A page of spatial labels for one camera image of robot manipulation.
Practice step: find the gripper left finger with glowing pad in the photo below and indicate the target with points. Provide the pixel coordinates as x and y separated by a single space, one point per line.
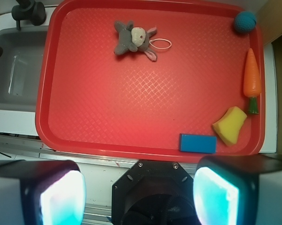
42 192

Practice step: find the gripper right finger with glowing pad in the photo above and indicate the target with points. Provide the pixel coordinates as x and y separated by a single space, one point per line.
239 190

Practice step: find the orange toy carrot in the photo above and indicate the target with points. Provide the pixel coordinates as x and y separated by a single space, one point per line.
252 82

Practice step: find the yellow sponge wedge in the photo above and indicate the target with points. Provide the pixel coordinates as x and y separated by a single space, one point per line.
229 125

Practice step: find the blue rectangular block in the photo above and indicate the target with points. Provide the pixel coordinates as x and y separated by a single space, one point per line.
197 143

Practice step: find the grey toy sink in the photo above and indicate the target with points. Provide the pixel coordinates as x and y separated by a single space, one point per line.
20 67

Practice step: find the red plastic tray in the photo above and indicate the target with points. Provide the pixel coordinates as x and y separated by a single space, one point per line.
92 101

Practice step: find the teal ball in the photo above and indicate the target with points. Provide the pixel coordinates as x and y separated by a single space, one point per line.
245 22

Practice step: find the grey plush bunny toy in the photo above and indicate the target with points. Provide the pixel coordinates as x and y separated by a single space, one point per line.
137 39

